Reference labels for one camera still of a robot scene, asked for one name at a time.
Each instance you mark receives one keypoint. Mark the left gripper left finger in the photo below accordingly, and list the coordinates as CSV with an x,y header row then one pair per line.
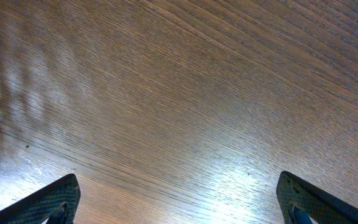
x,y
55,203

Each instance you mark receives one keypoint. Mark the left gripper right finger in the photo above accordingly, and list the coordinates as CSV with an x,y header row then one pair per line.
x,y
303,202

